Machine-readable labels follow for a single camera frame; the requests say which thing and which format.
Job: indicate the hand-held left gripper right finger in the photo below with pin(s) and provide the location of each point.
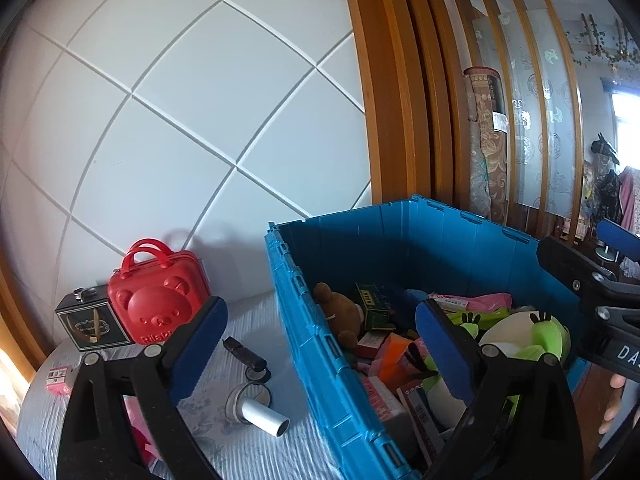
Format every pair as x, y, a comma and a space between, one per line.
442, 355

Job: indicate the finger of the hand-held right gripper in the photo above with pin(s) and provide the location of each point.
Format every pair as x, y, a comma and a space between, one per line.
570, 260
620, 234

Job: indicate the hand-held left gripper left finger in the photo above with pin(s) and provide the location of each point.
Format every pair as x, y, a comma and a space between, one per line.
200, 345

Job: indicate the pink and green packet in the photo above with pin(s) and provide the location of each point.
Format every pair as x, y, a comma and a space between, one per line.
487, 301

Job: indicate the blue plastic crate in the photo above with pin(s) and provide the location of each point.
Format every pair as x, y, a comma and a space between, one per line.
350, 240

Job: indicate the person's right hand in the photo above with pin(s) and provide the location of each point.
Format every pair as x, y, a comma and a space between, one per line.
614, 405

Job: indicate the white stand base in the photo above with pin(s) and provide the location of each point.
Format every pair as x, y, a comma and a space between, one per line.
607, 255

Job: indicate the pink hanging cloth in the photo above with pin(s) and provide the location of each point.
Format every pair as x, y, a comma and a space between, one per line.
629, 200

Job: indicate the small black clip device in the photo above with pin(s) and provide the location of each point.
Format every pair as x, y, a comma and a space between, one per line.
247, 357

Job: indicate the orange box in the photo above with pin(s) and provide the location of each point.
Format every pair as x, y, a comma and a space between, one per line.
392, 355

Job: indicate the coat rack with dark clothes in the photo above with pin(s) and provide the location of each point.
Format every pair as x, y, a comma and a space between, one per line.
602, 180

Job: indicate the red printed box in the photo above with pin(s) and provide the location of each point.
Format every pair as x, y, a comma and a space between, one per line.
420, 412

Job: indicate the red bear-face case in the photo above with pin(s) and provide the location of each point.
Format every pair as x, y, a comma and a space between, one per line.
150, 300

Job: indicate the clear tape roll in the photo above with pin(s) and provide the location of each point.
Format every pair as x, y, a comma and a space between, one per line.
235, 402

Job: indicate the green and white frog plush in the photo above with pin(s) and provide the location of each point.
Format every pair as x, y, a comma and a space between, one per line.
545, 335

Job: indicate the small red and white box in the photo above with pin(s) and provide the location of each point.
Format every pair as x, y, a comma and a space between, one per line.
369, 344

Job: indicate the dark green box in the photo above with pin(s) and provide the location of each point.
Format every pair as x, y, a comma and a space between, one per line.
372, 305

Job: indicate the white tube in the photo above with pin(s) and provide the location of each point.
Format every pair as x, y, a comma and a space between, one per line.
265, 415

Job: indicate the pink wrapper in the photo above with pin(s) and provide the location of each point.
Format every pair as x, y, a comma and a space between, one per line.
140, 425

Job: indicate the brown teddy bear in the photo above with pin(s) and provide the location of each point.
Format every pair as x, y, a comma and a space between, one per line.
340, 310

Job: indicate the black box with gold emblem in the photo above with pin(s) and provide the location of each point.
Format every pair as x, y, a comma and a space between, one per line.
90, 322

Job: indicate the rolled pale carpet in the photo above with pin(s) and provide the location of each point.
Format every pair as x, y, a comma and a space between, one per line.
479, 185

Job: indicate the window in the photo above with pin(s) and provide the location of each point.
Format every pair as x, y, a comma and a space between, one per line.
625, 115

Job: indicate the rolled brown patterned carpet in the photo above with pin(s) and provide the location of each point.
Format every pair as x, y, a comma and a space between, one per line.
495, 160

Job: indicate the small pink box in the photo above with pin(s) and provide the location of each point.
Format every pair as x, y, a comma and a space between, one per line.
59, 381

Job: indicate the wooden edge trim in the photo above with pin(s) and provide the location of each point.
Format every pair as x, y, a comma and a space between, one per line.
20, 320

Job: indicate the wooden slatted glass partition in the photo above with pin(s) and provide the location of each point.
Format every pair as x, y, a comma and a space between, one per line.
460, 15

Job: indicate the wall vine decoration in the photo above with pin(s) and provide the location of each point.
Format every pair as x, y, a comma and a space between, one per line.
600, 40

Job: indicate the wooden door frame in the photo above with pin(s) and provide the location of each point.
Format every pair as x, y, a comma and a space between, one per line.
395, 85

